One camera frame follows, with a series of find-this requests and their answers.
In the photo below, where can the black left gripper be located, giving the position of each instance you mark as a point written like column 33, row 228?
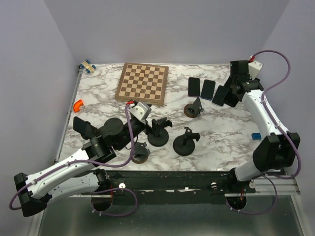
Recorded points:
column 148, row 129

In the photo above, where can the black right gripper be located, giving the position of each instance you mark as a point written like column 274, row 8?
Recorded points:
column 228, row 82

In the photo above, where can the teal-edged phone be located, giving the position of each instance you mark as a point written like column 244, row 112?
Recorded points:
column 231, row 99

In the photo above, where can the blue-edged black phone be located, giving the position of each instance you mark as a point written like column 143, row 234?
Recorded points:
column 208, row 90

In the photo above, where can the black phone with purple edge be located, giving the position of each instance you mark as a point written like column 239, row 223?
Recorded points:
column 193, row 87

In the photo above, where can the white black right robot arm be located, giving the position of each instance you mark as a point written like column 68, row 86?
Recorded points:
column 278, row 145

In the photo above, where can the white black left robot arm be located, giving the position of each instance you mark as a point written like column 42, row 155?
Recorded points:
column 113, row 145

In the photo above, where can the black tall round-base phone stand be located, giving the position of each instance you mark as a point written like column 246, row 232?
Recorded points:
column 159, row 137

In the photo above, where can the black right round-base stand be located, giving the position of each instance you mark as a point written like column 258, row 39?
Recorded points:
column 184, row 145

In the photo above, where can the brown-base near phone stand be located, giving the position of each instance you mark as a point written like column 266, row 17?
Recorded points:
column 141, row 153

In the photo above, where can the brown-base phone stand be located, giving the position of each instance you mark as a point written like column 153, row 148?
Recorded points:
column 194, row 110
column 141, row 153

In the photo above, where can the brown-base far phone stand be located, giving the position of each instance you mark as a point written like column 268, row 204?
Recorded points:
column 194, row 110

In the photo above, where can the blue toy brick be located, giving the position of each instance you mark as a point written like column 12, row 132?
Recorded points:
column 256, row 136

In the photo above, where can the wooden chessboard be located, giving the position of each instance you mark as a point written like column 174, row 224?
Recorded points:
column 142, row 83

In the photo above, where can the orange plastic piece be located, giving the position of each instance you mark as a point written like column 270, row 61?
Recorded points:
column 77, row 106

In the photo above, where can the blue wheeled wooden toy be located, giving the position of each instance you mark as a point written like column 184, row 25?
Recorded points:
column 89, row 68

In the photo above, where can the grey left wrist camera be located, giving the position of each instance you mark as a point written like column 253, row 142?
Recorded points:
column 140, row 110

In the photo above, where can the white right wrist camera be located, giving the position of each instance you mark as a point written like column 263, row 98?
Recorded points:
column 254, row 67

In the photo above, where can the aluminium frame rail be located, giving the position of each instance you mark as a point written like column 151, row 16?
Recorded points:
column 264, row 187

